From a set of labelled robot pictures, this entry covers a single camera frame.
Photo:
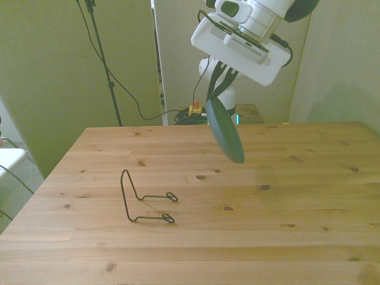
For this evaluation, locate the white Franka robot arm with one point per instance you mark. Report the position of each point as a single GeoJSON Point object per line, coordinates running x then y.
{"type": "Point", "coordinates": [267, 12]}

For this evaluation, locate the yellow emergency stop button box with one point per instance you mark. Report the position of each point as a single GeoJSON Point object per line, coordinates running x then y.
{"type": "Point", "coordinates": [196, 110]}

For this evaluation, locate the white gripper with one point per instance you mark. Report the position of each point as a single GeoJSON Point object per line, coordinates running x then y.
{"type": "Point", "coordinates": [207, 38]}

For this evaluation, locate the green round plate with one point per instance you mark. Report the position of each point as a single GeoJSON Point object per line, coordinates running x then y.
{"type": "Point", "coordinates": [227, 133]}

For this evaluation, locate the white chair with metal frame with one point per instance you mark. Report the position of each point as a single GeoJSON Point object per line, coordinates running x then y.
{"type": "Point", "coordinates": [10, 157]}

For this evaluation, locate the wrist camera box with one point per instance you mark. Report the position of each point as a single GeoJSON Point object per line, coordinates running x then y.
{"type": "Point", "coordinates": [246, 47]}

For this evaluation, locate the dark wooden robot pedestal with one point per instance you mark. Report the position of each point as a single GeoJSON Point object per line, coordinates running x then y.
{"type": "Point", "coordinates": [250, 114]}

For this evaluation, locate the black tripod pole stand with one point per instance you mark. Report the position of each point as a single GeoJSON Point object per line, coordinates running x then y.
{"type": "Point", "coordinates": [102, 56]}

